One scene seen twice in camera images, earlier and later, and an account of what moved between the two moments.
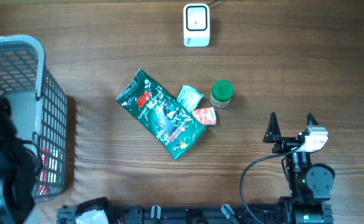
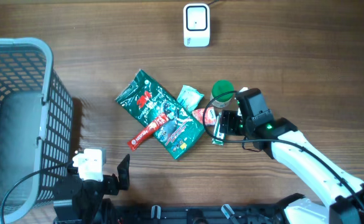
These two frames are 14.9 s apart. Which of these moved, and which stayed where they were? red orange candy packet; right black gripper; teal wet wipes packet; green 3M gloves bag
Moved: right black gripper
Stayed: green 3M gloves bag; teal wet wipes packet; red orange candy packet
